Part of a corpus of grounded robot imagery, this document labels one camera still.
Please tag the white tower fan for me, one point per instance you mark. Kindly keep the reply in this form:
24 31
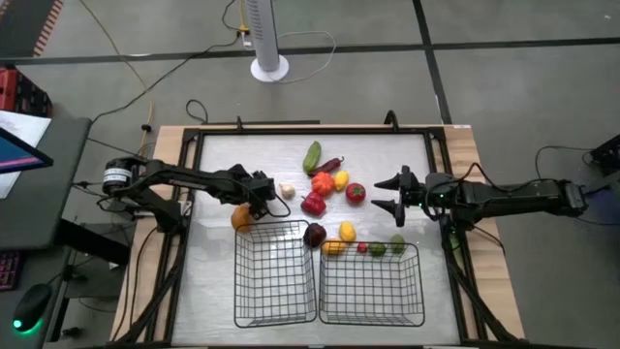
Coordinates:
264 48

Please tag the black computer mouse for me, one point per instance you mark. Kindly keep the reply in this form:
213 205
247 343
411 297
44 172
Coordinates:
31 305

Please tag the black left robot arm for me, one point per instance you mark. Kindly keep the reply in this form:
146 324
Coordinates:
194 177

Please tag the white power strip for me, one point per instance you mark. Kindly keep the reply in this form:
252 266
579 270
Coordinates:
246 39

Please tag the green cucumber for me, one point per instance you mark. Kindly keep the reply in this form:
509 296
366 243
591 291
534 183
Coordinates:
312 156

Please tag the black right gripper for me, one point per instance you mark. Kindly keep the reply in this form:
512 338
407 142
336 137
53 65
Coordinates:
416 191

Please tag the red tomato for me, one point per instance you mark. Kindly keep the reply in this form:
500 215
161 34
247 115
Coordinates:
355 193

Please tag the dark grey desk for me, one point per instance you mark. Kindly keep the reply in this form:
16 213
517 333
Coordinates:
48 203

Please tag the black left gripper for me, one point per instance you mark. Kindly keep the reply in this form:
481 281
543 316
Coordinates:
261 188

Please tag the dark purple round fruit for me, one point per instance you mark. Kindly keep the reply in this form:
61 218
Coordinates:
315 235

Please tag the black equipment box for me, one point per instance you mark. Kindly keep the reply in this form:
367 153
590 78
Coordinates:
608 155

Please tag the dark mat with striped edge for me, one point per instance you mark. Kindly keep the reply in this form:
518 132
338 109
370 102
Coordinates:
19 24

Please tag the black metal table frame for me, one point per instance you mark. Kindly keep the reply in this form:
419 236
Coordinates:
315 131

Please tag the red bell pepper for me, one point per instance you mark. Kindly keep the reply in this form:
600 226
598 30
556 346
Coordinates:
313 204

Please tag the black desk support frame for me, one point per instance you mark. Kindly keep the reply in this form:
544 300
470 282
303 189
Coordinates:
97 242

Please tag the orange-yellow mango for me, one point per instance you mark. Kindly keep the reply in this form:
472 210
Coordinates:
334 246

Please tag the white garlic bulb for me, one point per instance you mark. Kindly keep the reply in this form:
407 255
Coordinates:
288 190

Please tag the white paper sheet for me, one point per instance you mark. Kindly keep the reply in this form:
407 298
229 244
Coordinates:
24 126

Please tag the yellow lemon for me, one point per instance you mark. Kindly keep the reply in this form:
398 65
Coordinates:
347 231
341 180

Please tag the small red strawberry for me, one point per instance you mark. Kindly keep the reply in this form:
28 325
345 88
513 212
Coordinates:
362 247

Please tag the computer monitor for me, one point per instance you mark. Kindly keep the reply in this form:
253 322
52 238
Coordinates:
19 155

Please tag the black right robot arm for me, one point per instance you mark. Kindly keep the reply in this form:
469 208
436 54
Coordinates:
508 196

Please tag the dark green lime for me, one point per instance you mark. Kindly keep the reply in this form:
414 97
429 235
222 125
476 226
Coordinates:
377 249

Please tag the backlit keyboard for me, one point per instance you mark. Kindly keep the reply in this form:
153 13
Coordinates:
9 271

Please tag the dark red chili pepper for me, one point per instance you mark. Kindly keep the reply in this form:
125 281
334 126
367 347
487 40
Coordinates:
327 166

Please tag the orange oval vegetable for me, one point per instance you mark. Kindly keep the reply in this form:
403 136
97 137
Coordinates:
239 219

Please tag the light green lime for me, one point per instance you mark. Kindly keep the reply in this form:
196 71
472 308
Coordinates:
397 243

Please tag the thin black bar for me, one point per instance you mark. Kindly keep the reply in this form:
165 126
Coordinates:
271 122

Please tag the red crate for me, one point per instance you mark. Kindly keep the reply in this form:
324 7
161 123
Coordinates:
14 92

